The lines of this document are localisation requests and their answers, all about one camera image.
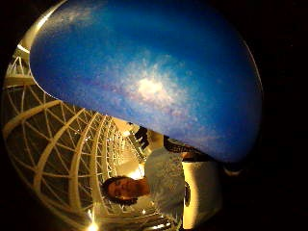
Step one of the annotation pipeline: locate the the person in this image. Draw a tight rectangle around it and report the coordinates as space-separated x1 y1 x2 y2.
100 134 225 231

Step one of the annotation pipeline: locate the bright ceiling lamp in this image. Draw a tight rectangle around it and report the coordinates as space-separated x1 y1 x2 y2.
128 167 146 181
86 220 100 231

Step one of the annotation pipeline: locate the black device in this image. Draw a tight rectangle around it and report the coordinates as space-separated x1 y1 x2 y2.
134 126 151 150

